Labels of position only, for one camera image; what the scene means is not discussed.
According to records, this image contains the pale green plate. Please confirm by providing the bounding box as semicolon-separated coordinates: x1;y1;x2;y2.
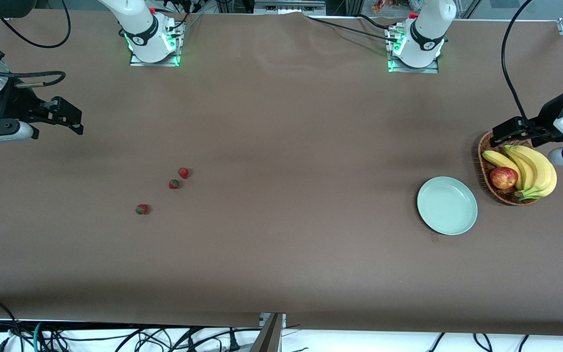
417;176;478;236

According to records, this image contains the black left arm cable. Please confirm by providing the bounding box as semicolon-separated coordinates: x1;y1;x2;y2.
501;0;536;129

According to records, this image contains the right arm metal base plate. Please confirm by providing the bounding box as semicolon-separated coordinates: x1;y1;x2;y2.
130;22;180;67

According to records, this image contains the short black table cable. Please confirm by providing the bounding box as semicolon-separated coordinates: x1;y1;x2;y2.
357;14;395;30

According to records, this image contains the brown table cover sheet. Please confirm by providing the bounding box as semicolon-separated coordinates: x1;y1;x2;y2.
0;9;563;338

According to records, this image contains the grey background device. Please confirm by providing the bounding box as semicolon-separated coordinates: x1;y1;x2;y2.
254;0;326;15

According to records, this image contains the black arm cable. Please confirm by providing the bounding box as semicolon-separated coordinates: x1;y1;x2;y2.
0;0;71;89
501;0;536;129

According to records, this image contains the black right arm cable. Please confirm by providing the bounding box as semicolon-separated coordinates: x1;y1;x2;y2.
0;0;71;89

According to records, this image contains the red apple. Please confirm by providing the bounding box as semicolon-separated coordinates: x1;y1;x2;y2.
489;167;519;190

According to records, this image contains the long black table cable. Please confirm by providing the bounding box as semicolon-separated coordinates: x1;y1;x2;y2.
303;14;399;43

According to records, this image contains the brown wicker basket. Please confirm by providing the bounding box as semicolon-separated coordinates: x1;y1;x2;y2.
477;130;541;206

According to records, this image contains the yellow banana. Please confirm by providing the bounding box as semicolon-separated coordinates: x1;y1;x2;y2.
482;150;524;190
503;145;539;194
506;146;557;201

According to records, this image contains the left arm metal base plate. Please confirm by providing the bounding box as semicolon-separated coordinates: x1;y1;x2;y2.
388;24;439;74

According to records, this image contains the aluminium frame profile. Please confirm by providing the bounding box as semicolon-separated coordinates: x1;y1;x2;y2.
251;313;286;352

